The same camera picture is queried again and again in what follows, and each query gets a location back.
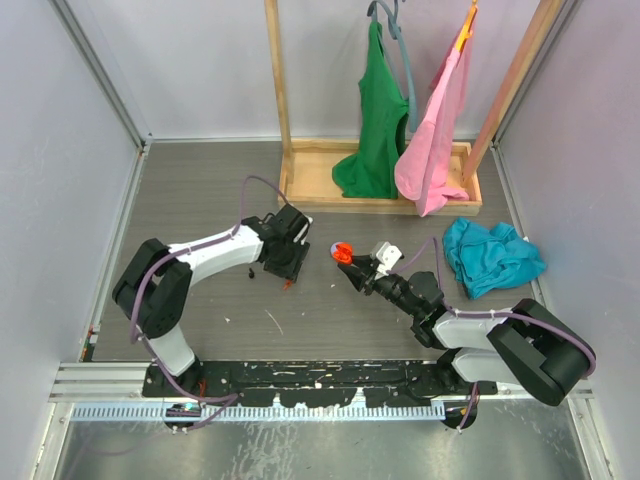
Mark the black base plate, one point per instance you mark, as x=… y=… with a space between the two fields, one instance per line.
x=392 y=383

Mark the pink shirt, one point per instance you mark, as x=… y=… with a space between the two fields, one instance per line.
x=422 y=170

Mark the orange hanger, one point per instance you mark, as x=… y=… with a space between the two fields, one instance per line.
x=466 y=31

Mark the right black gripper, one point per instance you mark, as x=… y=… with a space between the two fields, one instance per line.
x=358 y=277

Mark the teal cloth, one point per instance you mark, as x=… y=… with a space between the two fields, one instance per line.
x=485 y=259

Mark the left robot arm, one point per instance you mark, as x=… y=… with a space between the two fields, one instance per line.
x=153 y=290

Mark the grey blue hanger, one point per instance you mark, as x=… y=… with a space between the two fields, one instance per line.
x=395 y=33

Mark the green shirt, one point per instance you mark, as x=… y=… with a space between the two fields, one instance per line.
x=370 y=171

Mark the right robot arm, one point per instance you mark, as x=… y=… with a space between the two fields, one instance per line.
x=524 y=345

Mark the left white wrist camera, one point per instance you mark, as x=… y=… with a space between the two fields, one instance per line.
x=303 y=233

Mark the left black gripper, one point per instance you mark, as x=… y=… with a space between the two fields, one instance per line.
x=289 y=271

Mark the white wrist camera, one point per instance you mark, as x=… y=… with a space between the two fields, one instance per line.
x=303 y=233
x=385 y=256

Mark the wooden clothes rack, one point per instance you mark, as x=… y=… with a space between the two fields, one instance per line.
x=305 y=175

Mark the white slotted cable duct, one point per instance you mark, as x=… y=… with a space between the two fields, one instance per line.
x=164 y=411

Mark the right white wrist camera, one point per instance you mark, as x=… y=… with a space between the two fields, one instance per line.
x=385 y=256

